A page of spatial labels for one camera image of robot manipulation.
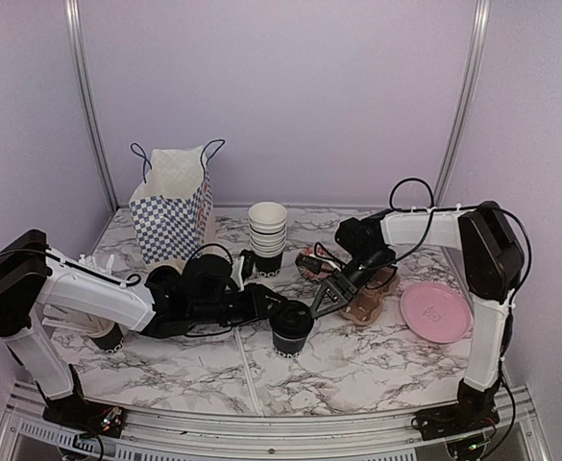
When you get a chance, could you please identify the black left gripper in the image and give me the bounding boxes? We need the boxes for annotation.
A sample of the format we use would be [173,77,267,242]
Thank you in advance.
[191,287,288,331]

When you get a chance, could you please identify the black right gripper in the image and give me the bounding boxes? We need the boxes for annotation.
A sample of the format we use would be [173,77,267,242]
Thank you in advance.
[308,249,390,320]

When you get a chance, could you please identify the black plastic cup lid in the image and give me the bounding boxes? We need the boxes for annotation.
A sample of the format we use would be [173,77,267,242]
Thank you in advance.
[270,302,314,339]

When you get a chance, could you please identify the black paper coffee cup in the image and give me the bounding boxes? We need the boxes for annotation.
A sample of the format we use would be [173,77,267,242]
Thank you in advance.
[272,330,309,359]

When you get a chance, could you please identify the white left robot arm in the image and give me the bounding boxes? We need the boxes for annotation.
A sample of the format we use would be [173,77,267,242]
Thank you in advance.
[0,230,288,427]

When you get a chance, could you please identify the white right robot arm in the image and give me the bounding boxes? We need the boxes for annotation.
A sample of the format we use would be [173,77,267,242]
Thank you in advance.
[310,201,531,430]

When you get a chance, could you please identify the checkered paper takeout bag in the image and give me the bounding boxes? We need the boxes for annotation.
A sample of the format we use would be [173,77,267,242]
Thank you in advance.
[128,138,226,271]

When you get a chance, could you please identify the red patterned ceramic bowl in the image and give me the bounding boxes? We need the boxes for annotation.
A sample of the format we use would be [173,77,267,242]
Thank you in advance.
[295,244,340,281]

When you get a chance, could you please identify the brown cardboard cup carrier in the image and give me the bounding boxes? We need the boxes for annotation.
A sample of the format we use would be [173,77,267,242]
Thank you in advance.
[339,266,400,327]

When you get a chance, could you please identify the stack of paper cups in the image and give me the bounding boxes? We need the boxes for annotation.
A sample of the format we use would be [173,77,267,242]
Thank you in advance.
[248,202,288,278]

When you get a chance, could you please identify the pink round plate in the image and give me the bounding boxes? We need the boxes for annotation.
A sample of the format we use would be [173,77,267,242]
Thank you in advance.
[400,282,473,344]

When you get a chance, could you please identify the black cup holding straws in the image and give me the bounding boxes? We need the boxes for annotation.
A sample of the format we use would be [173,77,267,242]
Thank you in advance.
[89,323,124,354]

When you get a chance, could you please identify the bundle of white straws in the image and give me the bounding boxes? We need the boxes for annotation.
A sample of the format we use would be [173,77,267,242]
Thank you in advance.
[39,253,116,336]

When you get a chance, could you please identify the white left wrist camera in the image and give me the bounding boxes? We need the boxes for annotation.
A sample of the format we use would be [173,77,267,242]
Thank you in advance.
[232,256,245,292]

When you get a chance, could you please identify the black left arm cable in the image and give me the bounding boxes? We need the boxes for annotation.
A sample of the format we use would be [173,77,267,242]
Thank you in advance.
[0,242,236,294]

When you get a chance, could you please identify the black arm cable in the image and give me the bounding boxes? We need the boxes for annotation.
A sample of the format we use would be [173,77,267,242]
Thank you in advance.
[0,242,236,294]
[388,178,534,424]

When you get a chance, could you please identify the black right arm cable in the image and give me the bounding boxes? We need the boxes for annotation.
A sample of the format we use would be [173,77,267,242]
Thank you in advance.
[388,178,534,424]

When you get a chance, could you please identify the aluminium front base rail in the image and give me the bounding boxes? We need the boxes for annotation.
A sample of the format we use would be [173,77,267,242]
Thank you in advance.
[0,381,553,460]

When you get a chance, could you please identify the right aluminium frame post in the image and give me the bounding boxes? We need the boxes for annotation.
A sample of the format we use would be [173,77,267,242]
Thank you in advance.
[434,0,492,206]

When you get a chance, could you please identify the aluminium frame post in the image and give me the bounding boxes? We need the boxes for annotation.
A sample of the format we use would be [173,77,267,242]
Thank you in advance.
[64,0,120,213]
[434,0,492,206]

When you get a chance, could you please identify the left aluminium frame post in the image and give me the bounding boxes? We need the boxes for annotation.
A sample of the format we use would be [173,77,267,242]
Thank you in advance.
[64,0,120,213]

